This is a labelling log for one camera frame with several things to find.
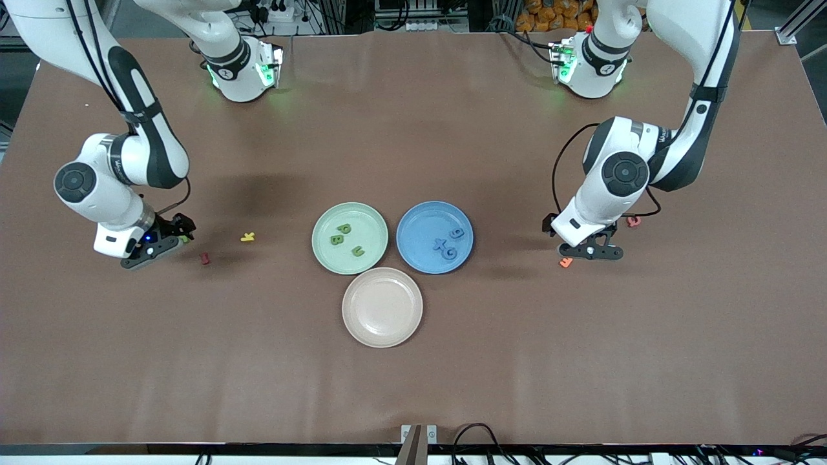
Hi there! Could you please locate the blue round plate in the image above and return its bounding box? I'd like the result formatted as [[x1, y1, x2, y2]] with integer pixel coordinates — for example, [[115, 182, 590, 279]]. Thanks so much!
[[396, 201, 474, 275]]

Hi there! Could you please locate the green round plate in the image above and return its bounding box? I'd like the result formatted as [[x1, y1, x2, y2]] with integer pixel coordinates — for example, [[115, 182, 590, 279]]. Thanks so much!
[[312, 202, 389, 276]]

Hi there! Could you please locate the beige round plate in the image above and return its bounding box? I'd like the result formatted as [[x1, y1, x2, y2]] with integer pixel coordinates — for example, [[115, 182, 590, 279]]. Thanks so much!
[[342, 267, 424, 349]]

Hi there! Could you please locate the pile of orange bags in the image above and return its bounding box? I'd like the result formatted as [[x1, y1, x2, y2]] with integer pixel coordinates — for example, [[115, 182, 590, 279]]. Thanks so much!
[[515, 0, 598, 33]]

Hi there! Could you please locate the long white power strip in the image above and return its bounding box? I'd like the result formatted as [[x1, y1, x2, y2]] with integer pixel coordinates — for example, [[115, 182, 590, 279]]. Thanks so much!
[[406, 19, 467, 33]]

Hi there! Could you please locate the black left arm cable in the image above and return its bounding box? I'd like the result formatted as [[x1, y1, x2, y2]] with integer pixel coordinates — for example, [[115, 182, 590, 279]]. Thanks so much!
[[551, 0, 740, 220]]

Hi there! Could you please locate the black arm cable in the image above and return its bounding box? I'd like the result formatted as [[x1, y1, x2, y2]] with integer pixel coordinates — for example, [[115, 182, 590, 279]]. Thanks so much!
[[551, 0, 740, 220], [65, 0, 192, 215]]

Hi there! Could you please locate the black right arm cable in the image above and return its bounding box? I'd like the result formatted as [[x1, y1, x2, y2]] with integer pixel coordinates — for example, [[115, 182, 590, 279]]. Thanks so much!
[[65, 0, 192, 215]]

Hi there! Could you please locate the black looped floor cable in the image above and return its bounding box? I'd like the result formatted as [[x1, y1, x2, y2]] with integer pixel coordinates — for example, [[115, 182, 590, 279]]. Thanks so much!
[[451, 422, 537, 465]]

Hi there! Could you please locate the black table edge rail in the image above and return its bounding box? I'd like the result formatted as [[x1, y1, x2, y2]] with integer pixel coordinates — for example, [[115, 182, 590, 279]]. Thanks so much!
[[0, 443, 827, 465]]

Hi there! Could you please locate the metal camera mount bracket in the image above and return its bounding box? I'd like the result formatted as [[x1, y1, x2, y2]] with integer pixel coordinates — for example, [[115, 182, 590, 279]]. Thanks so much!
[[395, 424, 439, 465]]

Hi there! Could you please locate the aluminium frame post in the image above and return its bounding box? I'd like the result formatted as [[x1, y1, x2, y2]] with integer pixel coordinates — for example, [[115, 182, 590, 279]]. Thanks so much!
[[777, 0, 827, 46]]

